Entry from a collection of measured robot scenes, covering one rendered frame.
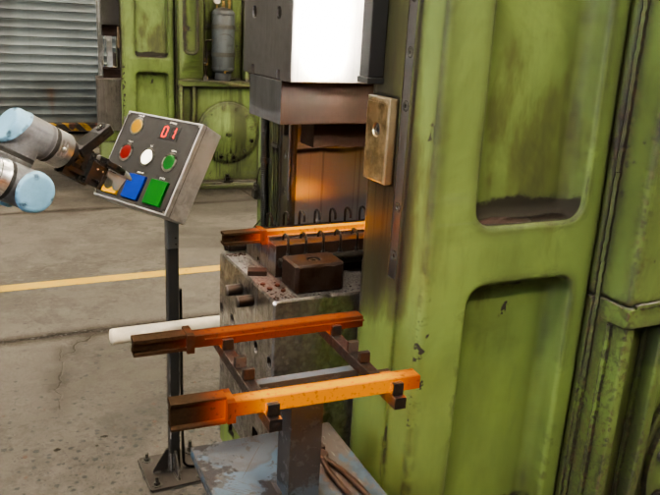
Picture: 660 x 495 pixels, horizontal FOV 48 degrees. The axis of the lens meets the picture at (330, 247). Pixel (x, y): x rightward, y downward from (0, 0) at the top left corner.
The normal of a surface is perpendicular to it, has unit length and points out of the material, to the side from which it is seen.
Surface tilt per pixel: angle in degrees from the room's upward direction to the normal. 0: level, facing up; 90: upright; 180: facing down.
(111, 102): 90
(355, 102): 90
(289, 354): 90
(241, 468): 0
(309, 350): 90
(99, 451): 0
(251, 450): 0
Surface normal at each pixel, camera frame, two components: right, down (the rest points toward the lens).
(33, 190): 0.75, 0.27
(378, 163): -0.90, 0.08
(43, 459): 0.05, -0.95
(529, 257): 0.44, 0.29
